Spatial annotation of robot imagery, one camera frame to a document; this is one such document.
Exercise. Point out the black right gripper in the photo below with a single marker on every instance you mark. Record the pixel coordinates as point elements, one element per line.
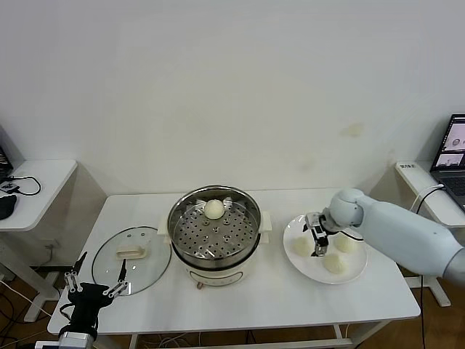
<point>327,222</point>

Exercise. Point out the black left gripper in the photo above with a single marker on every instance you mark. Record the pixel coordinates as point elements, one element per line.
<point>87,298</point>

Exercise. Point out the white steamed baozi bun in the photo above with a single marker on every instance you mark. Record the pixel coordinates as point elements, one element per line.
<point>335,263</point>
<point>346,244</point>
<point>213,209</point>
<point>301,247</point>

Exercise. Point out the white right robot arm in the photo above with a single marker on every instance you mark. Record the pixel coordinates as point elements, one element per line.
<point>399,232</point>

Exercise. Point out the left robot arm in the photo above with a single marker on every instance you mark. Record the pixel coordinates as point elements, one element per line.
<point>76,340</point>

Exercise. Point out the stainless steel steamer basket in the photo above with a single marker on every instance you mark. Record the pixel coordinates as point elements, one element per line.
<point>218,240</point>

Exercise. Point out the white round plate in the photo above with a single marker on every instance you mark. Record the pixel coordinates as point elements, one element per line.
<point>309,270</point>

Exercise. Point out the white side table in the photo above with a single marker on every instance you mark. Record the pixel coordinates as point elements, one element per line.
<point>417,181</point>
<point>43,189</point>

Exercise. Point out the black computer mouse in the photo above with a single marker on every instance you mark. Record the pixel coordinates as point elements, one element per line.
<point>7,207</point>

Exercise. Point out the cream electric cooker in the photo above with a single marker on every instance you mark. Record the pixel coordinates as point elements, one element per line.
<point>214,278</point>

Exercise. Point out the open grey laptop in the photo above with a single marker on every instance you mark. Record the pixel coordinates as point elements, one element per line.
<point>452,181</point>

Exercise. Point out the dark monitor screen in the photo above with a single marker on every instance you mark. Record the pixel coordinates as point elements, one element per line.
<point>4,156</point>

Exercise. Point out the white wall socket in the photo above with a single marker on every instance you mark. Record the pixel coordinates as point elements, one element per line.
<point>51,246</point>

